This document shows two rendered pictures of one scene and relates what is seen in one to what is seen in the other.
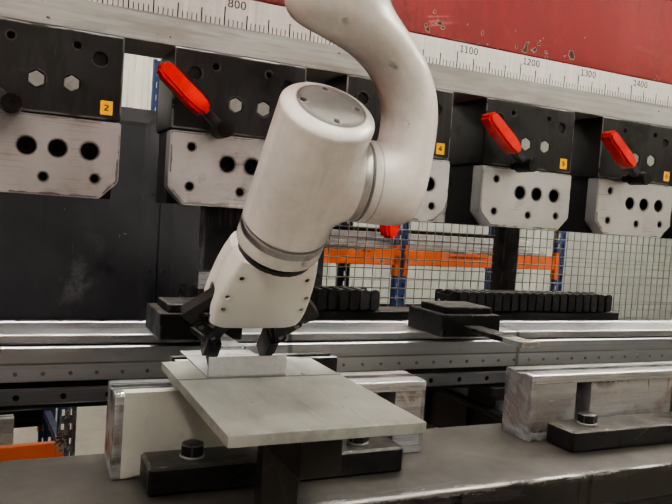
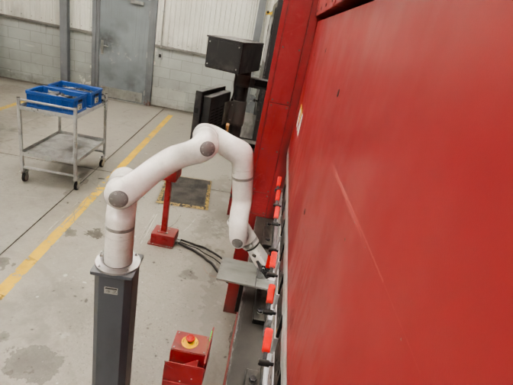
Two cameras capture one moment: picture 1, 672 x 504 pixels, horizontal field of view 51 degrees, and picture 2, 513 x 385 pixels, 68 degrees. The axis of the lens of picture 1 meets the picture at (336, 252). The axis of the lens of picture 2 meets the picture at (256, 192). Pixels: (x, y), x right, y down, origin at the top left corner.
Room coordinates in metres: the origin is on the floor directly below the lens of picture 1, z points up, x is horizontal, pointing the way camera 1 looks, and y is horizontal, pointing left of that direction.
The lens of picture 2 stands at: (1.30, -1.33, 2.06)
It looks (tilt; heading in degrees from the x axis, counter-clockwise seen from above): 23 degrees down; 115
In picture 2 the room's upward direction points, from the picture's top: 12 degrees clockwise
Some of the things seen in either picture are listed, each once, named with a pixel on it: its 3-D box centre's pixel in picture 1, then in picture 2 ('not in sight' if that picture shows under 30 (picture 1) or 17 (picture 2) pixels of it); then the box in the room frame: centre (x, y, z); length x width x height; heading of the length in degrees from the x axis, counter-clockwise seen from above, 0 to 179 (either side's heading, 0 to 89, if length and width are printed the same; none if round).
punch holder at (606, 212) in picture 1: (615, 179); (288, 321); (1.06, -0.41, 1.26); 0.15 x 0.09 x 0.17; 115
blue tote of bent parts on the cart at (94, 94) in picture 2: not in sight; (75, 94); (-2.70, 1.72, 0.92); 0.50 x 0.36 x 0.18; 30
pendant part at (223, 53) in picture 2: not in sight; (228, 101); (-0.18, 1.04, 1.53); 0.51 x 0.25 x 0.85; 104
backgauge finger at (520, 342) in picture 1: (479, 324); not in sight; (1.16, -0.25, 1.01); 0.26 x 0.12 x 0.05; 25
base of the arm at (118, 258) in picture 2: not in sight; (119, 244); (0.23, -0.30, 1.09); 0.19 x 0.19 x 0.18
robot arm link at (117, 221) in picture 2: not in sight; (122, 197); (0.20, -0.28, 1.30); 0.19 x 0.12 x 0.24; 130
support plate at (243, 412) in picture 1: (278, 393); (246, 273); (0.69, 0.05, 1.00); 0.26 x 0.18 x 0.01; 25
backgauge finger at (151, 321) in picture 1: (206, 325); not in sight; (0.97, 0.17, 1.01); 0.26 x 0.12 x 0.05; 25
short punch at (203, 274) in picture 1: (242, 249); not in sight; (0.82, 0.11, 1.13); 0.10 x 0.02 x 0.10; 115
